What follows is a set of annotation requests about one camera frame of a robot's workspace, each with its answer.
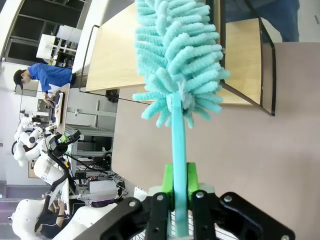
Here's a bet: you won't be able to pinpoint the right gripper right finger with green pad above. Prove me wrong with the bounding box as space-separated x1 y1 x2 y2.
186 162 296 240

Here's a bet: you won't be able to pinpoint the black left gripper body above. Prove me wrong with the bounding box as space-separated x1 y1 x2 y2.
48 133 82 158

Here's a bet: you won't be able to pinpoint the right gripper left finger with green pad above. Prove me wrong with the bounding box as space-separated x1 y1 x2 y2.
99 163 176 240

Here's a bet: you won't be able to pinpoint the teal microfibre duster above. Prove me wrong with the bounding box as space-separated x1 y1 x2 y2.
132 0 231 237

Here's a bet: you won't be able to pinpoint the long white desk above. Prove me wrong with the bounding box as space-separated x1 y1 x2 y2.
51 83 71 135

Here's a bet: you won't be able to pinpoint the white electronics box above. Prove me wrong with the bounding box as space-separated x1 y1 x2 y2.
88 179 119 201

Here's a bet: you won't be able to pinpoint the person in blue shirt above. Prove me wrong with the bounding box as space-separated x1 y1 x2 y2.
12 62 77 105

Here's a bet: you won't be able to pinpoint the black round object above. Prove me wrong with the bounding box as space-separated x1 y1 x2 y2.
105 89 120 104

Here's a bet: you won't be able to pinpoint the white storage boxes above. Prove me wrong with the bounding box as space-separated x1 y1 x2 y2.
35 24 84 62

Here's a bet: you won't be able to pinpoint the person in dark blue clothes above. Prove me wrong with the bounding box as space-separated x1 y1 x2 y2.
246 0 300 43

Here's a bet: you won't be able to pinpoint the aluminium frame equipment rack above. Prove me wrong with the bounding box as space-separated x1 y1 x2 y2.
64 123 115 177

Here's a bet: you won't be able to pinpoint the seated person with white cable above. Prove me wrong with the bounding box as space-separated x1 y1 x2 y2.
34 198 72 239

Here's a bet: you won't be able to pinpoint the wooden shelf with black frame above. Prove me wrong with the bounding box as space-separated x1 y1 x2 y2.
78 0 277 117

